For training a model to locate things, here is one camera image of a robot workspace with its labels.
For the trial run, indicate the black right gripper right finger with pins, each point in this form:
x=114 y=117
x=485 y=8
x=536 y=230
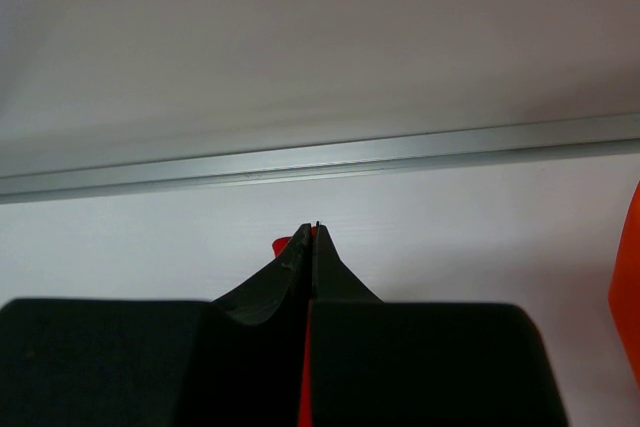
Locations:
x=377 y=363

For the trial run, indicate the orange t shirt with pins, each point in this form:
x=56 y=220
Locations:
x=623 y=294

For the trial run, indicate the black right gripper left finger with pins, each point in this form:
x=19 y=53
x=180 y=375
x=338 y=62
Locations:
x=233 y=361

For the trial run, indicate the aluminium table edge rail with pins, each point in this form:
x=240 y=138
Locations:
x=600 y=135

